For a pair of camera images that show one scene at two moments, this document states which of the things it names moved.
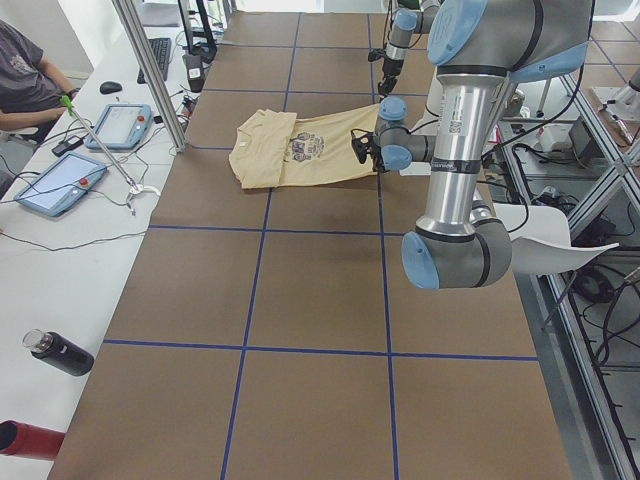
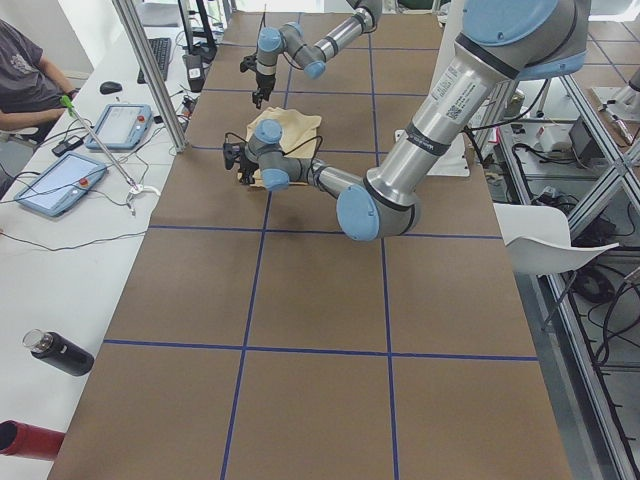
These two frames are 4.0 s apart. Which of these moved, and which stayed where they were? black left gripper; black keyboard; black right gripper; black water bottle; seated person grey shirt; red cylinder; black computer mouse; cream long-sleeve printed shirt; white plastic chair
Moved: cream long-sleeve printed shirt; black left gripper; black right gripper
Stayed: white plastic chair; seated person grey shirt; black water bottle; black computer mouse; black keyboard; red cylinder
